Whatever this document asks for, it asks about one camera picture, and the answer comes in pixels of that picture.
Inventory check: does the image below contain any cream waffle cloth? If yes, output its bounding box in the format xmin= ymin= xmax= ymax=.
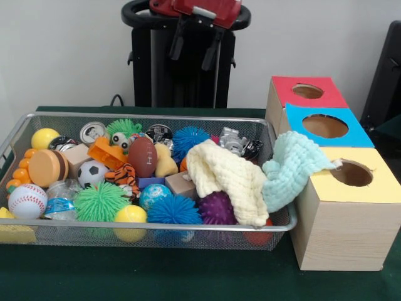
xmin=186 ymin=139 xmax=271 ymax=227

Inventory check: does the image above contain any green spiky rubber ball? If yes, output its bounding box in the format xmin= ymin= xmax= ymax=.
xmin=74 ymin=181 xmax=131 ymax=222

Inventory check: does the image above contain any white baseball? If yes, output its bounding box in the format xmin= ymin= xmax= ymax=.
xmin=8 ymin=183 xmax=49 ymax=219

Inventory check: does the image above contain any blue globe ball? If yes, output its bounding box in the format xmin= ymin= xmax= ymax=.
xmin=138 ymin=184 xmax=174 ymax=211

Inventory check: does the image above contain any light blue waffle cloth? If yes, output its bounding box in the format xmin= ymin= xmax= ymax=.
xmin=261 ymin=130 xmax=338 ymax=213

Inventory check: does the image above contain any small soccer ball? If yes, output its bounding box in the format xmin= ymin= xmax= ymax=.
xmin=77 ymin=159 xmax=110 ymax=189

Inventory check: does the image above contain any wooden box with three holes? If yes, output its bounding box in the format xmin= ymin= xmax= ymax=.
xmin=264 ymin=75 xmax=401 ymax=272

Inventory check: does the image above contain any silver mesh bin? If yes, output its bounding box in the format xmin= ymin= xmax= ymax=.
xmin=0 ymin=111 xmax=298 ymax=251

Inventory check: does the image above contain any yellow ball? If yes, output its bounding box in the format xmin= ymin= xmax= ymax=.
xmin=113 ymin=205 xmax=148 ymax=243

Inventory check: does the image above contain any dark green table cloth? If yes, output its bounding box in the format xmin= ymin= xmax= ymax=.
xmin=0 ymin=105 xmax=401 ymax=301

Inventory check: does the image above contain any purple spiky monster ball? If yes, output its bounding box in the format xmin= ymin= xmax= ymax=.
xmin=197 ymin=191 xmax=239 ymax=225

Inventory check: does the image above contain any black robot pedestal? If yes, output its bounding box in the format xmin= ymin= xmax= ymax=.
xmin=121 ymin=0 xmax=251 ymax=109

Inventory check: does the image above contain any round wooden burger toy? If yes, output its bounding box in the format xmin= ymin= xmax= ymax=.
xmin=28 ymin=149 xmax=70 ymax=188

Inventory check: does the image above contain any green cloth side table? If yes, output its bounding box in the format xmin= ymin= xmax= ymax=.
xmin=372 ymin=113 xmax=401 ymax=151

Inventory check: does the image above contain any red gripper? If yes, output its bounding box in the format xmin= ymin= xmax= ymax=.
xmin=168 ymin=0 xmax=244 ymax=72

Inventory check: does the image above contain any black chair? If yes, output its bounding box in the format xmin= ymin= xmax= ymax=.
xmin=360 ymin=20 xmax=401 ymax=126

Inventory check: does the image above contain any brown toy football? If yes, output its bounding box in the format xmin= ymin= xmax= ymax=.
xmin=127 ymin=136 xmax=159 ymax=179

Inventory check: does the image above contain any blue spiky rubber ball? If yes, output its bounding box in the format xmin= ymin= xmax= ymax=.
xmin=172 ymin=126 xmax=211 ymax=161
xmin=146 ymin=194 xmax=204 ymax=225

